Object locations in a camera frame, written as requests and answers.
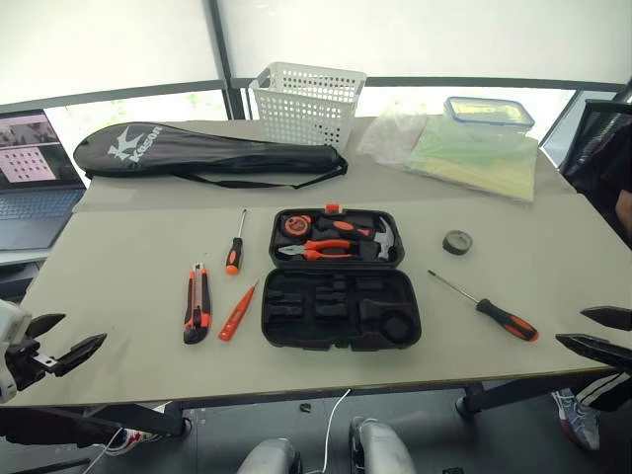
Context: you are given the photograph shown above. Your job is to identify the black plastic tool case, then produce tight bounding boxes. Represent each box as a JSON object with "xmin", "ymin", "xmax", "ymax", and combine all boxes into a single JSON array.
[{"xmin": 260, "ymin": 201, "xmax": 423, "ymax": 354}]

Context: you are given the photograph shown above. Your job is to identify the white perforated plastic basket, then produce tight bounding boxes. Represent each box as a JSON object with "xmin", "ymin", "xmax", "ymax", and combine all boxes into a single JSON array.
[{"xmin": 248, "ymin": 60, "xmax": 368, "ymax": 149}]

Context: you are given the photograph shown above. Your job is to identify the black electrical tape roll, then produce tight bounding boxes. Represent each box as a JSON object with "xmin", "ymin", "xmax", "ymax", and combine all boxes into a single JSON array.
[{"xmin": 440, "ymin": 229, "xmax": 475, "ymax": 257}]

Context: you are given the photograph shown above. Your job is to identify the dark window frame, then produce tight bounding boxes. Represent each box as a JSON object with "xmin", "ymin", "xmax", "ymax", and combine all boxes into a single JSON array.
[{"xmin": 0, "ymin": 0, "xmax": 632, "ymax": 122}]

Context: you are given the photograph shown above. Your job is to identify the silver rounded robot shell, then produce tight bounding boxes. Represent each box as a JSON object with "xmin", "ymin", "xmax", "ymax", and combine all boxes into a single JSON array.
[
  {"xmin": 348, "ymin": 415, "xmax": 419, "ymax": 474},
  {"xmin": 236, "ymin": 435, "xmax": 304, "ymax": 474}
]

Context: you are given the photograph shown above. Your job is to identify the orange black tape measure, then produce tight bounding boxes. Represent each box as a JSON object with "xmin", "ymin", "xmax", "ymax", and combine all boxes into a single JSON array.
[{"xmin": 283, "ymin": 214, "xmax": 314, "ymax": 239}]

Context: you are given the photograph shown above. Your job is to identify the clear container blue lid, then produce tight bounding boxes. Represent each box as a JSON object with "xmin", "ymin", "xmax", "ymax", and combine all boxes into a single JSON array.
[{"xmin": 441, "ymin": 95, "xmax": 537, "ymax": 132}]

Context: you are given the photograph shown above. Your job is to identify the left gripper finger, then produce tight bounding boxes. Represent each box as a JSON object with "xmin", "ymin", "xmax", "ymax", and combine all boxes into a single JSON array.
[
  {"xmin": 50, "ymin": 333, "xmax": 109, "ymax": 379},
  {"xmin": 28, "ymin": 312, "xmax": 67, "ymax": 343}
]

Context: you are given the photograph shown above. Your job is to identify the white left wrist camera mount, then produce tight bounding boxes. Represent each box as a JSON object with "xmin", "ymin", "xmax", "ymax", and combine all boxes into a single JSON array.
[{"xmin": 0, "ymin": 299, "xmax": 33, "ymax": 404}]

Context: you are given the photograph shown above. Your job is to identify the black badminton racket bag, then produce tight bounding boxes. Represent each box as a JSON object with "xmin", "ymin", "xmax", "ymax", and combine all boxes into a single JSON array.
[{"xmin": 72, "ymin": 120, "xmax": 350, "ymax": 191}]

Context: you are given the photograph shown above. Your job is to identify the grey patterned sneaker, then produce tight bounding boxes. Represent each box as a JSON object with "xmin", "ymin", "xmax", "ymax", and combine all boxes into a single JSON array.
[{"xmin": 551, "ymin": 386, "xmax": 601, "ymax": 452}]

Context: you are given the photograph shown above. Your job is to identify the orange black utility knife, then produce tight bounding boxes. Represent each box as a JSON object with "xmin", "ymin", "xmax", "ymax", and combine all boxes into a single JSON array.
[{"xmin": 182, "ymin": 262, "xmax": 213, "ymax": 346}]

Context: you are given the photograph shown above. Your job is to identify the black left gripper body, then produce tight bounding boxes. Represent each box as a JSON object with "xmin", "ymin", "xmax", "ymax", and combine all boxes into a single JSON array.
[{"xmin": 5, "ymin": 339, "xmax": 54, "ymax": 392}]

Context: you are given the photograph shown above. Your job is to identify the red white blue sneaker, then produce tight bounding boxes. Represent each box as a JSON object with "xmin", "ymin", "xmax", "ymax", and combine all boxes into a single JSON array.
[{"xmin": 105, "ymin": 426, "xmax": 165, "ymax": 451}]

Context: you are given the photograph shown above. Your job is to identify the open laptop computer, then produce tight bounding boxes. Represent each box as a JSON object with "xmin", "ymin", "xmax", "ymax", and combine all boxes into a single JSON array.
[{"xmin": 0, "ymin": 109, "xmax": 88, "ymax": 253}]

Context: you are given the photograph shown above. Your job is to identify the short orange black screwdriver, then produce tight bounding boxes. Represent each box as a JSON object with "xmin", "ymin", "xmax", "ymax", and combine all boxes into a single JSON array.
[{"xmin": 224, "ymin": 207, "xmax": 249, "ymax": 277}]

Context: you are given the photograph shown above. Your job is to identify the orange voltage tester pen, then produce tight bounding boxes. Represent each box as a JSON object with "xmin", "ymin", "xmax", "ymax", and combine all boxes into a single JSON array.
[{"xmin": 217, "ymin": 278, "xmax": 261, "ymax": 343}]

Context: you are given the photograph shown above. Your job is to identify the claw hammer orange black handle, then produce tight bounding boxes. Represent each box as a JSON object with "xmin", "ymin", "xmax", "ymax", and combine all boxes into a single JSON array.
[{"xmin": 315, "ymin": 212, "xmax": 399, "ymax": 262}]

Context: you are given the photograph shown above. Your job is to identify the thin white cable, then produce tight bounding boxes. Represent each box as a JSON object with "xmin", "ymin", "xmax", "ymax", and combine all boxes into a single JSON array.
[{"xmin": 322, "ymin": 387, "xmax": 354, "ymax": 474}]

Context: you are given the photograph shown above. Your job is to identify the black table leg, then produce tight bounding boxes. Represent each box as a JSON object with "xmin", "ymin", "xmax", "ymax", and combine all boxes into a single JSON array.
[
  {"xmin": 73, "ymin": 400, "xmax": 192, "ymax": 438},
  {"xmin": 455, "ymin": 374, "xmax": 593, "ymax": 417}
]

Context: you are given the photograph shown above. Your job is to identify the black mesh office chair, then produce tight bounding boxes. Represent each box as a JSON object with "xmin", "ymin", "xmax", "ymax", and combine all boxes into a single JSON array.
[{"xmin": 559, "ymin": 98, "xmax": 632, "ymax": 198}]

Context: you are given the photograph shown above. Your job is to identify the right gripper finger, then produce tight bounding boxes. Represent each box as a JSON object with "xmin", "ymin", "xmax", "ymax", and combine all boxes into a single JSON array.
[
  {"xmin": 554, "ymin": 332, "xmax": 632, "ymax": 372},
  {"xmin": 579, "ymin": 305, "xmax": 632, "ymax": 332}
]

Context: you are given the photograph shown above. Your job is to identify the green yellow plastic folders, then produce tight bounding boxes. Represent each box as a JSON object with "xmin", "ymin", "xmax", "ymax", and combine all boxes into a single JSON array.
[{"xmin": 403, "ymin": 116, "xmax": 540, "ymax": 204}]

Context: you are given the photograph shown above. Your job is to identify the long orange black screwdriver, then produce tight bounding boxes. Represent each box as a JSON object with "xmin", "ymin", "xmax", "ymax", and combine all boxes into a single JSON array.
[{"xmin": 427, "ymin": 269, "xmax": 540, "ymax": 344}]

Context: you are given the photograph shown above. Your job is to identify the person in black shirt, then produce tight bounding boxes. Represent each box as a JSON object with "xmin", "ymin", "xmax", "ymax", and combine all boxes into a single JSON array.
[{"xmin": 590, "ymin": 125, "xmax": 632, "ymax": 249}]

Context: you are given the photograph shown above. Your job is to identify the clear crumpled plastic bag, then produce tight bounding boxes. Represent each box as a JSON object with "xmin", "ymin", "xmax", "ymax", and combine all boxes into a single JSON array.
[{"xmin": 355, "ymin": 107, "xmax": 432, "ymax": 167}]

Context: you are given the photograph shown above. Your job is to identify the pliers with orange handles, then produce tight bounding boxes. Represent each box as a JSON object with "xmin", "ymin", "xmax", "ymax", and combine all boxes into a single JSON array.
[{"xmin": 276, "ymin": 238, "xmax": 359, "ymax": 262}]

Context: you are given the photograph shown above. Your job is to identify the leg in striped trousers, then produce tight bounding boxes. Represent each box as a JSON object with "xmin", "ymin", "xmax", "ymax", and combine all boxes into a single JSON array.
[{"xmin": 574, "ymin": 371, "xmax": 632, "ymax": 414}]

